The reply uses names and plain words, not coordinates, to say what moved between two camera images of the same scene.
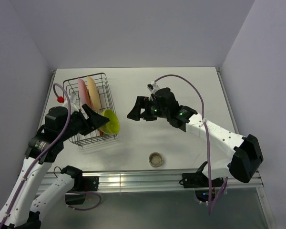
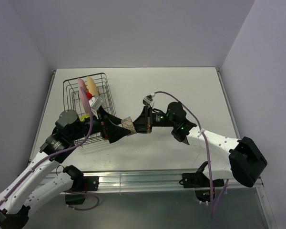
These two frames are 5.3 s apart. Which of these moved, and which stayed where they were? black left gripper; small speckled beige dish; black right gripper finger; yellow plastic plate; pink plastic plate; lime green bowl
Moved: black right gripper finger; black left gripper; lime green bowl; small speckled beige dish
Stayed: yellow plastic plate; pink plastic plate
